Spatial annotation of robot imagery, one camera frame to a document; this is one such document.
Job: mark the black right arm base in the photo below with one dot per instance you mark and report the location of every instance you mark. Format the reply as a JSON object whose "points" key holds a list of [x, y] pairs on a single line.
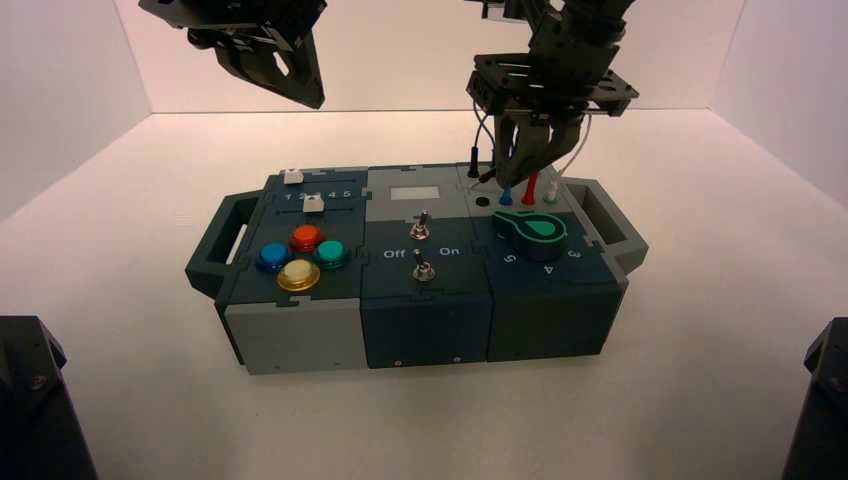
{"points": [[821, 411]]}

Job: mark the green rotary selector knob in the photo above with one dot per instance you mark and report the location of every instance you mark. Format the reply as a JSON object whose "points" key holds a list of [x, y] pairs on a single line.
{"points": [[534, 235]]}

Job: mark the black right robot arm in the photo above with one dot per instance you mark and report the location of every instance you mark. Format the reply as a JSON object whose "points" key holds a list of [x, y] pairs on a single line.
{"points": [[570, 6]]}

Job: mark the metal toggle switch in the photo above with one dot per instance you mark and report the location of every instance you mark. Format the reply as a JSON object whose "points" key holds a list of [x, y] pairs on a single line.
{"points": [[422, 269], [418, 228]]}

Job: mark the white slider knob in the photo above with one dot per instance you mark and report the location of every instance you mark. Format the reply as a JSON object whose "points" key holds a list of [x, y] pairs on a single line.
{"points": [[293, 177], [312, 206]]}

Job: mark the small grey display screen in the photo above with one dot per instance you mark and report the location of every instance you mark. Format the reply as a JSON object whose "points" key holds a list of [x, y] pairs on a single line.
{"points": [[415, 193]]}

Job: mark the teal round push button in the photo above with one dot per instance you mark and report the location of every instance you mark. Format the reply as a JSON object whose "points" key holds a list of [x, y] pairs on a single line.
{"points": [[331, 253]]}

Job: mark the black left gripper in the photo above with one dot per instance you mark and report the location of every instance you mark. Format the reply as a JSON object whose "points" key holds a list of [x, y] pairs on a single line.
{"points": [[245, 13]]}

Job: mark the yellow round push button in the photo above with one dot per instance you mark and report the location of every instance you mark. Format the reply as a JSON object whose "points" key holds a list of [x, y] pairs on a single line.
{"points": [[298, 274]]}

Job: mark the blue round push button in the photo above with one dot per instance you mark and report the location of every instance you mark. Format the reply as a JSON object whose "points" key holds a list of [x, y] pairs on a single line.
{"points": [[274, 255]]}

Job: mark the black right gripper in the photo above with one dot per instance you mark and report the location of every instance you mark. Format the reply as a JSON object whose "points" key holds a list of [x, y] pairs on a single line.
{"points": [[556, 73]]}

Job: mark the grey and teal control box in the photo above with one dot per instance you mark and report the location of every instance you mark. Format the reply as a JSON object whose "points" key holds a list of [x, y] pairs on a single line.
{"points": [[424, 318]]}

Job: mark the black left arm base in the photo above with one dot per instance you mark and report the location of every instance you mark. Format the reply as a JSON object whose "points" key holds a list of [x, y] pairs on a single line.
{"points": [[33, 411]]}

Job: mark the orange round push button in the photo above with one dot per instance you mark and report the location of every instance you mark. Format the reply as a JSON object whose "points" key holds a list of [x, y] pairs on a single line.
{"points": [[307, 237]]}

